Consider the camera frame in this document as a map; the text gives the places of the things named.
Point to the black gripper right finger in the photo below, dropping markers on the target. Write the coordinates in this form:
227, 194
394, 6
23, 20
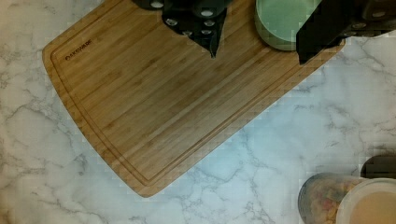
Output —
335, 20

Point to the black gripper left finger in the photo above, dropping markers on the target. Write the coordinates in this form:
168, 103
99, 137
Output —
199, 20

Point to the bamboo cutting board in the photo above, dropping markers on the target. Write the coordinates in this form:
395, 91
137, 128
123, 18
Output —
153, 103

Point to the green ceramic plate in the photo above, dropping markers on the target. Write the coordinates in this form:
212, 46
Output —
278, 21

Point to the dark glass jar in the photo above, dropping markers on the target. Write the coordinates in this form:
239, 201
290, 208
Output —
320, 196

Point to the clear jar beige contents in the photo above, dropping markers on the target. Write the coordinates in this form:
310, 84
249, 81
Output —
370, 202

